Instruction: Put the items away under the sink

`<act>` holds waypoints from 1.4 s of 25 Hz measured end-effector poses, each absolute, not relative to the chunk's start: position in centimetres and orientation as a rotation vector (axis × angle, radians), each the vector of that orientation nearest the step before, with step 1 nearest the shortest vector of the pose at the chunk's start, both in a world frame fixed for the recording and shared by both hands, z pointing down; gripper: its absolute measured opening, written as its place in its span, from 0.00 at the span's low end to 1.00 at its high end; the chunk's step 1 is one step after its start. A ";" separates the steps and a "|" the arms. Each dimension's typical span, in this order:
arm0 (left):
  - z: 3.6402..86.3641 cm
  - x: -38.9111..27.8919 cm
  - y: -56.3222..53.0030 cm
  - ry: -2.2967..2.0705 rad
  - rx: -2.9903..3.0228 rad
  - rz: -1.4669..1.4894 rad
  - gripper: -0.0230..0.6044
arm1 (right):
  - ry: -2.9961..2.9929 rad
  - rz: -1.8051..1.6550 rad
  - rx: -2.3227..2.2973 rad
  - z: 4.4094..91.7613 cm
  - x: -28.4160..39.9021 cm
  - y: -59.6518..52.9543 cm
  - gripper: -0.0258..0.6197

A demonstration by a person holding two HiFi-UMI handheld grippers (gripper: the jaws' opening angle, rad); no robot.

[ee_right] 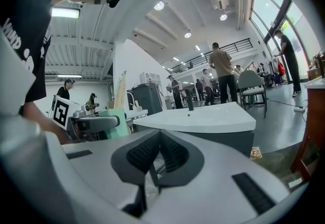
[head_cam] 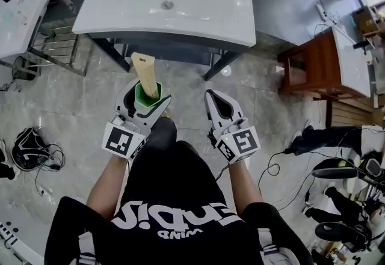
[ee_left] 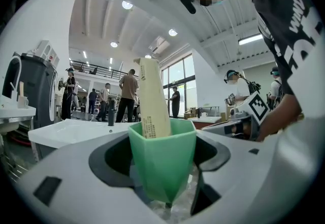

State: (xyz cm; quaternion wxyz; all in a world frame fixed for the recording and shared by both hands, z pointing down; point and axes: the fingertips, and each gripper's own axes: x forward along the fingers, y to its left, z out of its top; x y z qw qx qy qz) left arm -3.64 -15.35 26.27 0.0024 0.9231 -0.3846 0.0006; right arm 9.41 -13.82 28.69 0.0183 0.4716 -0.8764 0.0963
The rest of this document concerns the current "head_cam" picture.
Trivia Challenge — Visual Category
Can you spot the person's left forearm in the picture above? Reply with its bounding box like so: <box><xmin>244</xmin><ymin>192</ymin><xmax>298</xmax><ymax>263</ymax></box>
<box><xmin>86</xmin><ymin>154</ymin><xmax>133</xmax><ymax>222</ymax></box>

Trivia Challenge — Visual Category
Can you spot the white power strip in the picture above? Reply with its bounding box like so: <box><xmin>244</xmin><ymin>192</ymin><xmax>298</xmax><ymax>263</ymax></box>
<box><xmin>316</xmin><ymin>4</ymin><xmax>328</xmax><ymax>22</ymax></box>

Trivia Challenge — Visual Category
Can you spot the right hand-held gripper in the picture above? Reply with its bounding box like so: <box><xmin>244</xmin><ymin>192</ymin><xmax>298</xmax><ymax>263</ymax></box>
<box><xmin>204</xmin><ymin>89</ymin><xmax>261</xmax><ymax>165</ymax></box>

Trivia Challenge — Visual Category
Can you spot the small white basin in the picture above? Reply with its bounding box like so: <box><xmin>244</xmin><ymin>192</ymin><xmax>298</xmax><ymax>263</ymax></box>
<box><xmin>331</xmin><ymin>25</ymin><xmax>372</xmax><ymax>99</ymax></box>

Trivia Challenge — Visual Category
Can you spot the grey shoulder strap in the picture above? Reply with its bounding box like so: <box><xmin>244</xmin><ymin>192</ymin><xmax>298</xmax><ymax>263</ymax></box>
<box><xmin>77</xmin><ymin>230</ymin><xmax>97</xmax><ymax>265</ymax></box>
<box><xmin>257</xmin><ymin>227</ymin><xmax>301</xmax><ymax>265</ymax></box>

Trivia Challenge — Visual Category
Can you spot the black office chair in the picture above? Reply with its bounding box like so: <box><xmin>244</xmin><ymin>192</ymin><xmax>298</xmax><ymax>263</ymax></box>
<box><xmin>311</xmin><ymin>149</ymin><xmax>385</xmax><ymax>255</ymax></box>

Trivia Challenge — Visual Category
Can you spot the person's black-clad leg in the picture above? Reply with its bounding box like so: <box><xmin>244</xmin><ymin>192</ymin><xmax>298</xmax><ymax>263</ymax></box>
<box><xmin>147</xmin><ymin>117</ymin><xmax>179</xmax><ymax>153</ymax></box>

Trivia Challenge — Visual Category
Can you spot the cardboard box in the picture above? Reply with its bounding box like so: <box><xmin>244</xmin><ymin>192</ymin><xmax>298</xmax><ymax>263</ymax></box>
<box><xmin>353</xmin><ymin>4</ymin><xmax>385</xmax><ymax>37</ymax></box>

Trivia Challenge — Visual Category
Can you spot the brown wooden stand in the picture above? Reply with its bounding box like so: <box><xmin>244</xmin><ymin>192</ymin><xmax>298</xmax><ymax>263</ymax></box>
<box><xmin>277</xmin><ymin>29</ymin><xmax>374</xmax><ymax>128</ymax></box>

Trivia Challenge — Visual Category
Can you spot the person's right forearm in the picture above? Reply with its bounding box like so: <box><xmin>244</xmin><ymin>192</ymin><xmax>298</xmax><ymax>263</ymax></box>
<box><xmin>227</xmin><ymin>157</ymin><xmax>265</xmax><ymax>217</ymax></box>

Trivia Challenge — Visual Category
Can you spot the white washbasin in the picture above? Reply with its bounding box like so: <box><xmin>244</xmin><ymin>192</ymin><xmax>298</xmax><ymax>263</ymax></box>
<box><xmin>72</xmin><ymin>0</ymin><xmax>256</xmax><ymax>48</ymax></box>

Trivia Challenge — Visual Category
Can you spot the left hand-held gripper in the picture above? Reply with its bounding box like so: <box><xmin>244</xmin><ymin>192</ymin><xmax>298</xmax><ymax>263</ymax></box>
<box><xmin>102</xmin><ymin>79</ymin><xmax>173</xmax><ymax>162</ymax></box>

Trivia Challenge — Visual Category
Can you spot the tangle of black cables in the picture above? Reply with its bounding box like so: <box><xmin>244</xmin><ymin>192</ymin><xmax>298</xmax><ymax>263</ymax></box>
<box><xmin>33</xmin><ymin>142</ymin><xmax>66</xmax><ymax>197</ymax></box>

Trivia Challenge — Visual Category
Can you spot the black mesh bin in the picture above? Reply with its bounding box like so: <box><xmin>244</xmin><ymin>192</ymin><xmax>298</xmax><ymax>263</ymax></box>
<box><xmin>12</xmin><ymin>55</ymin><xmax>42</xmax><ymax>81</ymax></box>

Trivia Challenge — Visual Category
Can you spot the metal bar rack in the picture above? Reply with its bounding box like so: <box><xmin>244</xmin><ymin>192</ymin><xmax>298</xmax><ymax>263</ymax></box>
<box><xmin>0</xmin><ymin>25</ymin><xmax>88</xmax><ymax>78</ymax></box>

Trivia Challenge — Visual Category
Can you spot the black floor cable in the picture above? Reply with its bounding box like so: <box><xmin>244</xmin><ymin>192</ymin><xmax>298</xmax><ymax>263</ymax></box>
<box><xmin>257</xmin><ymin>149</ymin><xmax>306</xmax><ymax>209</ymax></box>

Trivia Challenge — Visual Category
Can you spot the person's black printed t-shirt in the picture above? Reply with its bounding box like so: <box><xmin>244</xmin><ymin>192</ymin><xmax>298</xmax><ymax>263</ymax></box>
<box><xmin>45</xmin><ymin>140</ymin><xmax>313</xmax><ymax>265</ymax></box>

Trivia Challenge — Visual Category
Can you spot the white panel with black buttons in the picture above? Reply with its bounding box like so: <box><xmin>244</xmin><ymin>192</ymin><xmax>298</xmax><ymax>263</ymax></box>
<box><xmin>0</xmin><ymin>221</ymin><xmax>43</xmax><ymax>265</ymax></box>

